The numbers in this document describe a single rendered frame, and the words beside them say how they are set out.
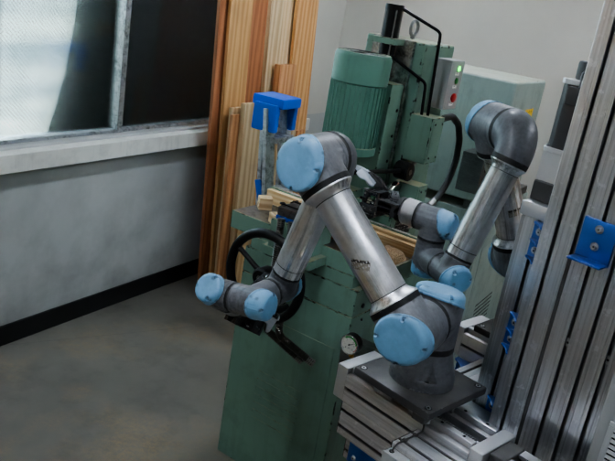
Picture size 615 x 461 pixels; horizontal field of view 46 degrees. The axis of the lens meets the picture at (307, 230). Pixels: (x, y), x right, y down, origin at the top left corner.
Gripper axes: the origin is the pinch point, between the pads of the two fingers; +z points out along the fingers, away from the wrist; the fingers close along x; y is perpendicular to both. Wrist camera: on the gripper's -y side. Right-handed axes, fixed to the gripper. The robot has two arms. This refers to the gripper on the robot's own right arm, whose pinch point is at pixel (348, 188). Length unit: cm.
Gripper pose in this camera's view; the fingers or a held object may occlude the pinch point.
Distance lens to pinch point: 213.8
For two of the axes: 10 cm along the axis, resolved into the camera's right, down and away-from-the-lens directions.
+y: -5.7, 1.2, -8.2
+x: -1.9, 9.4, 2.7
